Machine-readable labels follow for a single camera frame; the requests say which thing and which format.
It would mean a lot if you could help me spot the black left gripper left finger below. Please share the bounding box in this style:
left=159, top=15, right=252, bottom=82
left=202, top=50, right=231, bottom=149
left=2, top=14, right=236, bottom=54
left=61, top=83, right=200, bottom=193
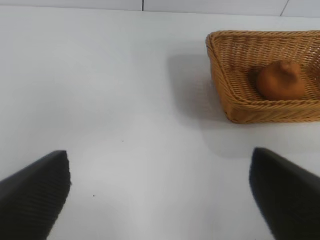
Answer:
left=0, top=150, right=73, bottom=240

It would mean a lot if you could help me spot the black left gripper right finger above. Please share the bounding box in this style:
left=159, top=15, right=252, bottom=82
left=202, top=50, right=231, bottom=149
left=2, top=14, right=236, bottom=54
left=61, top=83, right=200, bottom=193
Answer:
left=248, top=147, right=320, bottom=240

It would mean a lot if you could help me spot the orange-brown bread bun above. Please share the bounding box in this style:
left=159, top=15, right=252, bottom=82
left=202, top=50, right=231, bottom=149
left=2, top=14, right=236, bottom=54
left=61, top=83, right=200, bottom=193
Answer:
left=256, top=59, right=306, bottom=102

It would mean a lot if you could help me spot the woven wicker basket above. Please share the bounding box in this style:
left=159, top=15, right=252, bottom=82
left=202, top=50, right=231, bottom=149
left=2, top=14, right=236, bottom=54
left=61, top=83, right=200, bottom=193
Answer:
left=205, top=29, right=320, bottom=124

